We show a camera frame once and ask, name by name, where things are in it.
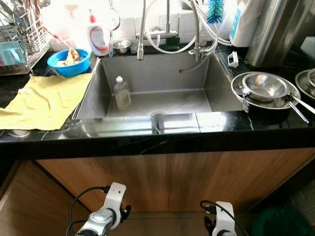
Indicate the clear plastic bottle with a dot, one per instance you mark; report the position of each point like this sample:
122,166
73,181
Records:
121,96

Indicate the stainless steel sink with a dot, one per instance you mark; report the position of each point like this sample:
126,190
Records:
157,93

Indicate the wooden side cabinet panel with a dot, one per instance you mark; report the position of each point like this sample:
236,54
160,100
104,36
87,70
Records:
29,201

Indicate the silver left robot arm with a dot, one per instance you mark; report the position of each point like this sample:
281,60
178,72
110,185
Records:
96,223

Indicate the teal plastic cup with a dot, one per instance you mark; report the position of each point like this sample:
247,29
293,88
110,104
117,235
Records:
11,53

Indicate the yellow dish cloth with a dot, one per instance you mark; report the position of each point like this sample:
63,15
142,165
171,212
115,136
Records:
44,101

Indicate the white water purifier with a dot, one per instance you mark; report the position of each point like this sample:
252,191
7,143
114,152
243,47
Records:
243,22

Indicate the blue bottle brush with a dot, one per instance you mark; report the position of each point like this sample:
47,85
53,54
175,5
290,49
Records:
215,11

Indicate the tall stainless steel appliance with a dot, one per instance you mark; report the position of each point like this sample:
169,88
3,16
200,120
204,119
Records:
280,29

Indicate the food scraps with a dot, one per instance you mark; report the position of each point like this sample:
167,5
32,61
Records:
69,56

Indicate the steel pull-down faucet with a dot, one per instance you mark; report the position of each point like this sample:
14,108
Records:
141,29

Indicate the dark wooden cabinet door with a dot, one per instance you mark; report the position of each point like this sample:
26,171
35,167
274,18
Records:
236,177
103,179

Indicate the small white plastic holder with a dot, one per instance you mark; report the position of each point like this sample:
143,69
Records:
233,59

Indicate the blue plastic bowl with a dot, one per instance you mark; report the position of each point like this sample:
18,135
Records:
69,70

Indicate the small steel bowl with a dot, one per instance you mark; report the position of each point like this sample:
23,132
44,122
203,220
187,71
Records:
121,46

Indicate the large steel plate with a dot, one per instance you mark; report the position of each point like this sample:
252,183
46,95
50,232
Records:
302,86
268,104

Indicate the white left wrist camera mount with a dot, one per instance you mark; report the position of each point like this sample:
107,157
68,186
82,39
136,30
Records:
114,199

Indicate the steel filter tap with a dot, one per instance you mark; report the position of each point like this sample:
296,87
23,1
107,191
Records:
198,34

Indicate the green bin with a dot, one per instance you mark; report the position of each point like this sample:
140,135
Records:
280,223

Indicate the green sponge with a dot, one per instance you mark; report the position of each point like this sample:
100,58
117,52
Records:
172,43

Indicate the white red dish soap bottle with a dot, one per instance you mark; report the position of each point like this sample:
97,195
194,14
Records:
97,39

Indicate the steel mixing bowl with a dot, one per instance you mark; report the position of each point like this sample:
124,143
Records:
311,77
266,86

